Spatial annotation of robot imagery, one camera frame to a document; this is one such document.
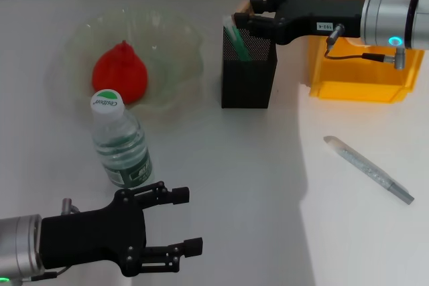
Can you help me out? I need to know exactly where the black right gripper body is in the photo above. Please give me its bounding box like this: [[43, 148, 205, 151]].
[[273, 0, 366, 46]]

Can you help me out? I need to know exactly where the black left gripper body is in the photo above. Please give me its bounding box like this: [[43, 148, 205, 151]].
[[40, 188, 148, 277]]

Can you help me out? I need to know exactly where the green utility knife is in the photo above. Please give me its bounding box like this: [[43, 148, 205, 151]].
[[223, 14, 252, 62]]

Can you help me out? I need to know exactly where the clear green-label water bottle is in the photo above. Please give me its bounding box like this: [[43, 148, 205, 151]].
[[89, 88, 154, 189]]

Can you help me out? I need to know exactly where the red-orange toy orange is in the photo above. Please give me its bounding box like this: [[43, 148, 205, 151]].
[[92, 40, 149, 104]]

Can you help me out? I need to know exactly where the black mesh pen holder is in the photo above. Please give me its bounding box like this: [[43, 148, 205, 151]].
[[221, 21, 279, 109]]

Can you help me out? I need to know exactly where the wavy clear glass fruit plate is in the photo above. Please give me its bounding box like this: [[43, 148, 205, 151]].
[[55, 6, 205, 118]]

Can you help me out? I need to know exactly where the silver glitter pen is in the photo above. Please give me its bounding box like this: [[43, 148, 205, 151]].
[[323, 135, 416, 206]]

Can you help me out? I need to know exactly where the yellow plastic bin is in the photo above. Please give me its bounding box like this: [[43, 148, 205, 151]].
[[308, 0, 425, 102]]

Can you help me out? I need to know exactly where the left gripper cable with connector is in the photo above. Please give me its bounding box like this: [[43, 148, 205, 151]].
[[32, 197, 81, 282]]

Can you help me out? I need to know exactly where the gripper cable with connector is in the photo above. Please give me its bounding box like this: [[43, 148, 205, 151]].
[[32, 197, 81, 282], [324, 23, 407, 71]]

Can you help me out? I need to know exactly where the right gripper cable with connector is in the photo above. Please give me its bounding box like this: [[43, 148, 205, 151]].
[[324, 23, 407, 71]]

